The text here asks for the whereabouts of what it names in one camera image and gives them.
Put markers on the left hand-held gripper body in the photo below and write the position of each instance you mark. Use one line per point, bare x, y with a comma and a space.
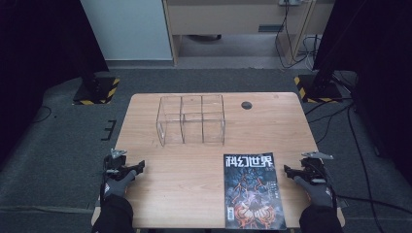
114, 165

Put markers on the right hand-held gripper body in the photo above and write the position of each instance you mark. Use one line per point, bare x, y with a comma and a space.
313, 170

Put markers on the dark illustrated magazine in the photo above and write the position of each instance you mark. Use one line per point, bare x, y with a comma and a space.
254, 194

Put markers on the clear acrylic organizer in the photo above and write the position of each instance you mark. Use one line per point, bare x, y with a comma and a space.
191, 121

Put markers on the person's left hand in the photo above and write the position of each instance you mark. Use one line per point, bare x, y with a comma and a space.
113, 189

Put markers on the striped black stand base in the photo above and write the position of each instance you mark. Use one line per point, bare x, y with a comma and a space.
95, 92
319, 89

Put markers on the black curtain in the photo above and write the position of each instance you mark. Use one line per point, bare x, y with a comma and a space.
379, 64
39, 64

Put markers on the white cabinet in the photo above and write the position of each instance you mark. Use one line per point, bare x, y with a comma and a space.
129, 29

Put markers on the dark round base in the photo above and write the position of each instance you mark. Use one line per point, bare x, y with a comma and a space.
204, 37

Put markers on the light wooden desk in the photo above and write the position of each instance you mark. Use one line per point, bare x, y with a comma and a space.
226, 16

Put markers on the white power strip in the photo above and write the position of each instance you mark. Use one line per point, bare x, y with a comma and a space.
289, 2

